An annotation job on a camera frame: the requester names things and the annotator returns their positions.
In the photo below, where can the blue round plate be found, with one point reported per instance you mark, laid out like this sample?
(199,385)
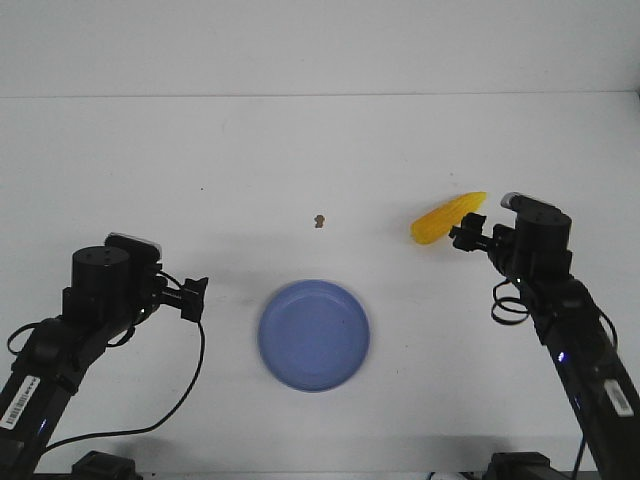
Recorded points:
(313,335)

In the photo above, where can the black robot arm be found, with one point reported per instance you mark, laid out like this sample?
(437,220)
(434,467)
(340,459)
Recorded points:
(534,257)
(114,288)

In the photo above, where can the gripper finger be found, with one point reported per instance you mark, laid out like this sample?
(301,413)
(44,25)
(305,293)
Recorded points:
(192,308)
(473,222)
(463,239)
(196,286)

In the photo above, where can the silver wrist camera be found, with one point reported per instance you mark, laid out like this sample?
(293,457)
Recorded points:
(517,202)
(140,250)

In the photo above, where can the yellow corn cob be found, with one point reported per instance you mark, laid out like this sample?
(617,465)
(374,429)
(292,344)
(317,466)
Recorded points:
(437,223)

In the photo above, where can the small brown table stain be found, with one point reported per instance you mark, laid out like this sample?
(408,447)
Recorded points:
(319,221)

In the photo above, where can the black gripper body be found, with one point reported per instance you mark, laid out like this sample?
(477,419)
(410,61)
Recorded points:
(499,245)
(164,290)

